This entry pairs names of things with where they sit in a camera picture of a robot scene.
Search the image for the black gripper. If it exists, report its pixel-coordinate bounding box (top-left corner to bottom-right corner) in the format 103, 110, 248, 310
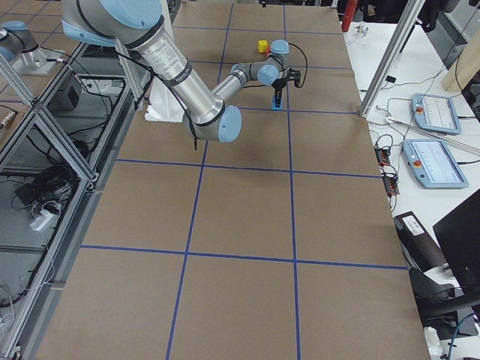
272, 67, 302, 106

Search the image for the blue wooden block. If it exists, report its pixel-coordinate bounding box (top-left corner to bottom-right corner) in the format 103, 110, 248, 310
271, 95, 283, 110

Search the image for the yellow wooden block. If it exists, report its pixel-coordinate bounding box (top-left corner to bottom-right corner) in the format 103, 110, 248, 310
257, 39, 269, 54

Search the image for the red fire extinguisher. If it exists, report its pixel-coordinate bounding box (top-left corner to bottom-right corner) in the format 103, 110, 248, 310
341, 0, 358, 32

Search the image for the upper teach pendant tablet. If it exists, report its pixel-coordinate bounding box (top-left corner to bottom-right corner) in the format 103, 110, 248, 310
411, 93, 461, 135

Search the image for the teach pendant tablet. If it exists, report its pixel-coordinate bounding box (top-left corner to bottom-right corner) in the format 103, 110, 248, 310
411, 93, 461, 135
402, 139, 469, 189

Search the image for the lower teach pendant tablet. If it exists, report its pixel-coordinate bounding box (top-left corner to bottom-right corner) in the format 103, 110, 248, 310
402, 139, 469, 189

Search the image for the black box with label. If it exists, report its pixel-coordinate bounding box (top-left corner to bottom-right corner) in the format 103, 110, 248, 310
394, 211, 446, 272

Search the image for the black computer monitor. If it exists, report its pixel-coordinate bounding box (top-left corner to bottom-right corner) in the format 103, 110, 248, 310
433, 190, 479, 293

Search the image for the white power strip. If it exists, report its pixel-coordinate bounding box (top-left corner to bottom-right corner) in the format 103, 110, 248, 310
29, 209, 54, 231

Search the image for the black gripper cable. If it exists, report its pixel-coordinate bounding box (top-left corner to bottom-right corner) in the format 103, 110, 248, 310
285, 42, 309, 88

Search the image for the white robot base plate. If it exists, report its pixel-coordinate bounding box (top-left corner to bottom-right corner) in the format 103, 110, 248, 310
145, 78, 185, 123

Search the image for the aluminium frame post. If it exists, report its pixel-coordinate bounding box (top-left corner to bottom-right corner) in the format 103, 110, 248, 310
358, 0, 425, 118

